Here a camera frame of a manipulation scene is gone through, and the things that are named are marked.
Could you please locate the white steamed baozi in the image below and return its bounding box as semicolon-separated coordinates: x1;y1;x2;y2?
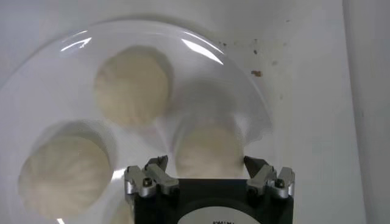
175;123;246;180
17;133;113;220
108;199;135;224
93;45;171;127

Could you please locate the white round plate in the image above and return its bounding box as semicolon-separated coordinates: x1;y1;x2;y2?
0;18;274;224

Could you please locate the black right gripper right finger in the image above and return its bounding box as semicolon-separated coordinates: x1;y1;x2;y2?
243;155;296;199

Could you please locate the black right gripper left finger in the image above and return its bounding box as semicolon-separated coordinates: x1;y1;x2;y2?
124;155;180;198

